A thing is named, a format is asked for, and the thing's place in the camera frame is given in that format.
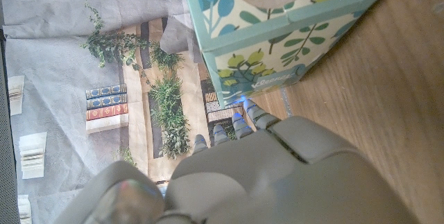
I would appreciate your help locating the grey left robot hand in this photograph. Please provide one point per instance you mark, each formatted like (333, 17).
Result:
(277, 182)

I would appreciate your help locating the floral teal tissue box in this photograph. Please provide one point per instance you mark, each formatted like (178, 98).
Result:
(256, 43)

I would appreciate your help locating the printed fabric backdrop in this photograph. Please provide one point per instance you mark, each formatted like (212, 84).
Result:
(69, 61)

